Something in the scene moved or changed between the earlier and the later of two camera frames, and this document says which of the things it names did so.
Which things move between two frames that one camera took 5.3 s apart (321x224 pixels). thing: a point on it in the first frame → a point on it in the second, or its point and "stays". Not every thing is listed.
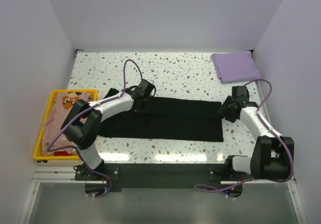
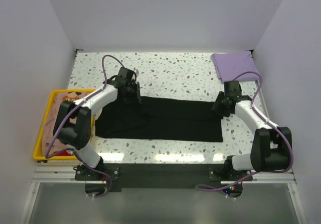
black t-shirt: (166, 119) stays
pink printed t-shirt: (53, 139) stays
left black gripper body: (143, 106) → (131, 96)
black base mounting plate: (118, 176) stays
